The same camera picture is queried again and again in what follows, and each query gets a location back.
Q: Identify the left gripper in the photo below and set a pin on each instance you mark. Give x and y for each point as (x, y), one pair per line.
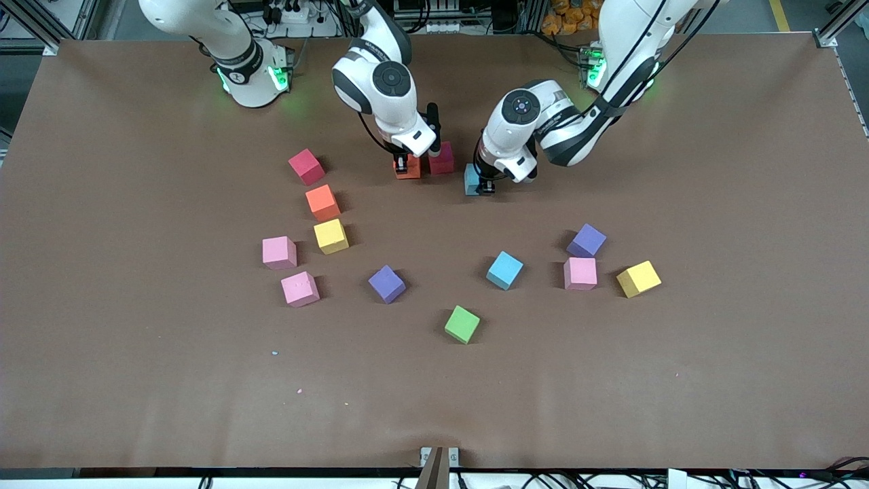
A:
(486, 178)

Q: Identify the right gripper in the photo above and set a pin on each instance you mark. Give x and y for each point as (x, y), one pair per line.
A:
(402, 160)

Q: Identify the orange foam cube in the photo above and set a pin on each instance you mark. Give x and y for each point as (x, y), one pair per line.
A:
(322, 202)
(414, 170)

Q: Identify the blue foam cube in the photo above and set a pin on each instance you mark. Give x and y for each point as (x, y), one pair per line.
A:
(471, 182)
(504, 269)

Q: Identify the red foam cube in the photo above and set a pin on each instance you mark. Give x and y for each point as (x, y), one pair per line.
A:
(447, 163)
(305, 166)

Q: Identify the yellow foam cube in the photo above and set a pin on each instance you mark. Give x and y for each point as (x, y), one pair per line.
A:
(638, 278)
(331, 236)

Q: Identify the pink foam cube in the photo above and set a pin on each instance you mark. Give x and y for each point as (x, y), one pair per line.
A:
(279, 252)
(299, 288)
(580, 273)

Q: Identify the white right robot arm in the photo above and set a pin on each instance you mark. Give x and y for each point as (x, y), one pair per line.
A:
(248, 75)

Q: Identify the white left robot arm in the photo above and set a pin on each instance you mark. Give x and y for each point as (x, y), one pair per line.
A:
(624, 41)

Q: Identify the purple foam cube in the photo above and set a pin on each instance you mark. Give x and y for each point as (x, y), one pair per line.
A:
(387, 283)
(586, 240)

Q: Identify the green foam cube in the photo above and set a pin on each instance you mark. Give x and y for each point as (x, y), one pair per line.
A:
(462, 324)

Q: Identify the white rack device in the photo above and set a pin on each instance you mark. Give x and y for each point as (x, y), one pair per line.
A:
(441, 26)

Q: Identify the orange packets pile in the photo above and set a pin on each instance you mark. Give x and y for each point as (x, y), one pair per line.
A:
(567, 17)

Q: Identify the white power strip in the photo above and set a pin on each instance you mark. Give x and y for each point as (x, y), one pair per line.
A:
(285, 13)

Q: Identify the yellow floor tape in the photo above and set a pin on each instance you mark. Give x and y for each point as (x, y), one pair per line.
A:
(781, 17)

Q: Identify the white connector box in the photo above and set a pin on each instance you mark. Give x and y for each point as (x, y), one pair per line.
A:
(677, 479)

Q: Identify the brown paper table cover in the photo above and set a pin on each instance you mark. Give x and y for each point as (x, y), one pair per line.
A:
(136, 407)

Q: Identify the aluminium frame post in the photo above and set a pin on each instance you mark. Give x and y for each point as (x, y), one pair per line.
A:
(533, 17)

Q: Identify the metal table edge bracket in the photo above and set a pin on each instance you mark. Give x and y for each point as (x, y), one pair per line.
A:
(439, 468)

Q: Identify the aluminium corner frame beam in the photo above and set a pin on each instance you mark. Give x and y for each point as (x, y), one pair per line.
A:
(37, 20)
(831, 32)

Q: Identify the aluminium table side rail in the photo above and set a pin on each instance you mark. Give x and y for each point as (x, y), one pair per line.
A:
(855, 102)

